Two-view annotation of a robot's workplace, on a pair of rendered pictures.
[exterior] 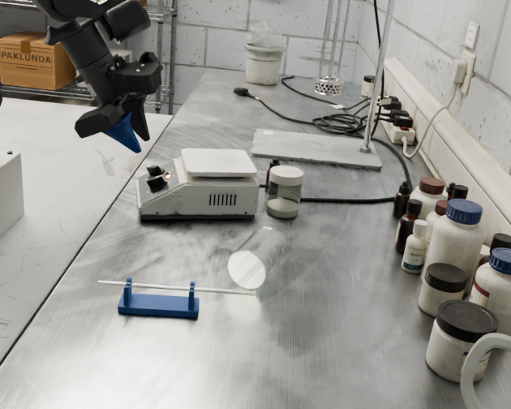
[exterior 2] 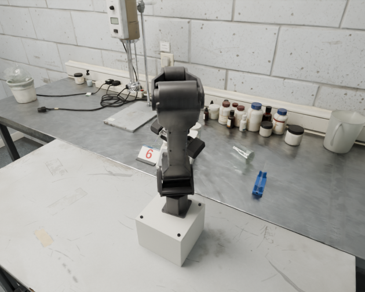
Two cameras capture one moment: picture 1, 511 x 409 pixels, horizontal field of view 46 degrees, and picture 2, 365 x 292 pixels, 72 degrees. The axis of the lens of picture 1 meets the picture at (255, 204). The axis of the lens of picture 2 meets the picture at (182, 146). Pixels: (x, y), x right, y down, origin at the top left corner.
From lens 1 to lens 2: 1.01 m
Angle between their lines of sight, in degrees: 54
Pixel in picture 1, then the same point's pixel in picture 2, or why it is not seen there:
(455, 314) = (295, 130)
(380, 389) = (302, 156)
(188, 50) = not seen: outside the picture
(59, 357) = (288, 214)
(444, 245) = (258, 117)
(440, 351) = (297, 139)
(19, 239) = not seen: hidden behind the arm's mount
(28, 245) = not seen: hidden behind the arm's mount
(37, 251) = (207, 211)
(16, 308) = (255, 222)
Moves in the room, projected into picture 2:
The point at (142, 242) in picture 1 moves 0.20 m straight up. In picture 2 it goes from (208, 179) to (211, 132)
